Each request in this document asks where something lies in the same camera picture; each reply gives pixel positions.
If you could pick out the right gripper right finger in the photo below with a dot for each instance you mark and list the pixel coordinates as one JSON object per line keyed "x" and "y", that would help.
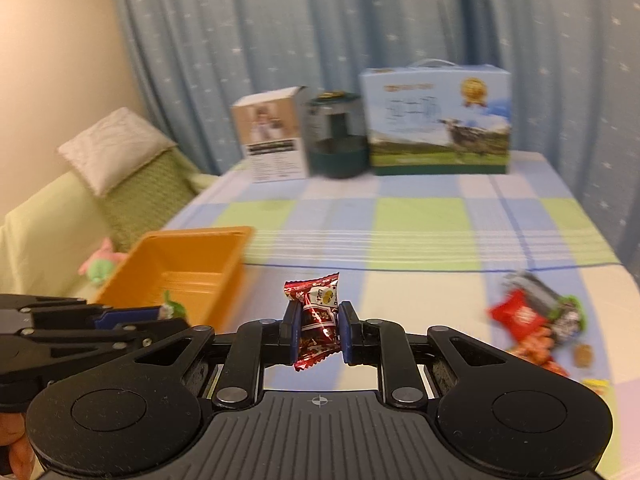
{"x": 489, "y": 408}

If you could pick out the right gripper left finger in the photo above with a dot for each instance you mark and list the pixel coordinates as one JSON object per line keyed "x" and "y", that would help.
{"x": 146, "y": 408}

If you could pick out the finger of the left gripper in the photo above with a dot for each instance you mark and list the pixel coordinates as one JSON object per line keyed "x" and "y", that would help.
{"x": 143, "y": 334}
{"x": 112, "y": 318}

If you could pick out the green brown candy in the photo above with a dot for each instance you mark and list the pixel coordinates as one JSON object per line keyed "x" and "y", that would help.
{"x": 171, "y": 308}

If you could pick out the dark red candy packet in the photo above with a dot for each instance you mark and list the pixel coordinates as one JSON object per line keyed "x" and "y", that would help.
{"x": 319, "y": 336}

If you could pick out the person's hand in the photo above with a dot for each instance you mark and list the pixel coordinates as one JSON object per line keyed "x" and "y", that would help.
{"x": 17, "y": 456}

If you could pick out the pink green plush toy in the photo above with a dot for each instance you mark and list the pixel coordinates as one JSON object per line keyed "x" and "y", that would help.
{"x": 99, "y": 267}

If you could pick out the orange plastic bin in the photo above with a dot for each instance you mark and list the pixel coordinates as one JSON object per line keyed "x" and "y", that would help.
{"x": 201, "y": 269}

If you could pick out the yellow candy packet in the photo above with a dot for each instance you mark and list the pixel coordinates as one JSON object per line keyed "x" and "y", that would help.
{"x": 599, "y": 386}

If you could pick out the clear wrapped brown candy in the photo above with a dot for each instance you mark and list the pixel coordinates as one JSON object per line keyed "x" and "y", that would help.
{"x": 583, "y": 355}

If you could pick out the green sofa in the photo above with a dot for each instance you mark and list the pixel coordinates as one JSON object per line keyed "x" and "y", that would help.
{"x": 46, "y": 239}

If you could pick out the red square snack packet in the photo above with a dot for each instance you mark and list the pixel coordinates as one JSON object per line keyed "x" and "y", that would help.
{"x": 515, "y": 315}

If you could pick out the green chips bag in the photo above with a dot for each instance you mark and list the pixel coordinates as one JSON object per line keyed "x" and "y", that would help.
{"x": 566, "y": 323}

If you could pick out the grey black snack packet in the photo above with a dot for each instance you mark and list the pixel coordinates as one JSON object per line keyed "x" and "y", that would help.
{"x": 538, "y": 295}

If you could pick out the beige cushion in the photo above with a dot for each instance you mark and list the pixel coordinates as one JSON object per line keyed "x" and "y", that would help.
{"x": 113, "y": 149}

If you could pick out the checkered tablecloth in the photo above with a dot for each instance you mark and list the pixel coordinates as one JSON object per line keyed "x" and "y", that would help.
{"x": 433, "y": 250}

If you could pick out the white product box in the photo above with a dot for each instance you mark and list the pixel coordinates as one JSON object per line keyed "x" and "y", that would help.
{"x": 270, "y": 127}

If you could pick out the dark green humidifier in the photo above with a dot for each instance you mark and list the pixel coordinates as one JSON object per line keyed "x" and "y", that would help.
{"x": 336, "y": 140}

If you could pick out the blue star curtain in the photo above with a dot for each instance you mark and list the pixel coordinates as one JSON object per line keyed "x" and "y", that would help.
{"x": 574, "y": 67}

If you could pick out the blue milk carton box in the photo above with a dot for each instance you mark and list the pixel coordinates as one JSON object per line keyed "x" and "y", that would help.
{"x": 438, "y": 118}

